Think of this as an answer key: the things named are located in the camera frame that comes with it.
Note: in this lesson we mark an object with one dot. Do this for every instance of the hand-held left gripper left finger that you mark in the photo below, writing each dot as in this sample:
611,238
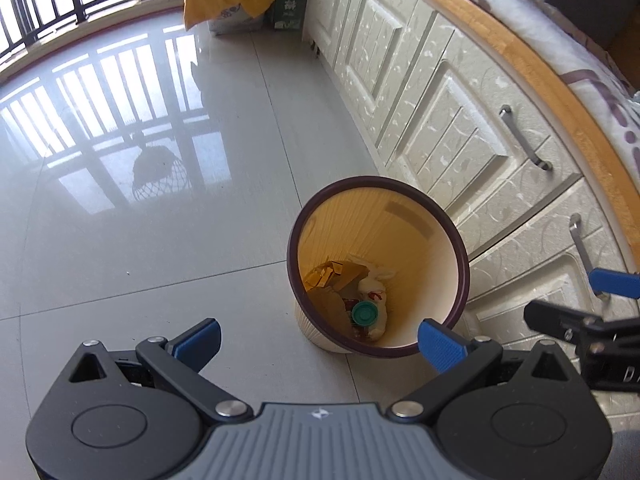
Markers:
197,342

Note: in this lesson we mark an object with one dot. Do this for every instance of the white plastic bag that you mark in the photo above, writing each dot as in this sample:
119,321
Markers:
375,282

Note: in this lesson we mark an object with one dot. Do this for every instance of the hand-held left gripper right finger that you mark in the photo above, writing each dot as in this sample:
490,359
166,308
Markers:
440,345

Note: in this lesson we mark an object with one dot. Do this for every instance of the black balcony railing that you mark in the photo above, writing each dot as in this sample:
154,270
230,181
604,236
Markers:
50,5

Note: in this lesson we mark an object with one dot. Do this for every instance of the person's grey trouser leg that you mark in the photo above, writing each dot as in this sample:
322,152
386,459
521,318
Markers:
627,457

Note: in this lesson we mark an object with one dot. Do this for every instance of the white printed bag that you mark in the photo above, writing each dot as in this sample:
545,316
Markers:
235,20

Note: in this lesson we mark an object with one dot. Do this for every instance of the brown cardboard piece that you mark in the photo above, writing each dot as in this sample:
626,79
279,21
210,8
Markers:
350,270

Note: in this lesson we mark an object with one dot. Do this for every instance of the white crumpled paper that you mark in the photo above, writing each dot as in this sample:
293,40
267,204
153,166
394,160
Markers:
381,324

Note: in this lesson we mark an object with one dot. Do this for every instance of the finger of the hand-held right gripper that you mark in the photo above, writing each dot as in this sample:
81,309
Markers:
617,284
560,320

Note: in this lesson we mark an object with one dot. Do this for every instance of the cream patterned cabinet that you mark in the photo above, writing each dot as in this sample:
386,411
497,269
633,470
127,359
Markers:
450,110

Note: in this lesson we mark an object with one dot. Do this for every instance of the green round lid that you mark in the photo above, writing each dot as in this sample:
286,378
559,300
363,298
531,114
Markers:
365,314

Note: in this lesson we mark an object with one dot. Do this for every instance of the beige bin with brown rim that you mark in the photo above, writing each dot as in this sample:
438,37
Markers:
425,270

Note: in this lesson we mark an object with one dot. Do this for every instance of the white purple printed blanket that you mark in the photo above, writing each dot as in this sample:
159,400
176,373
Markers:
565,60

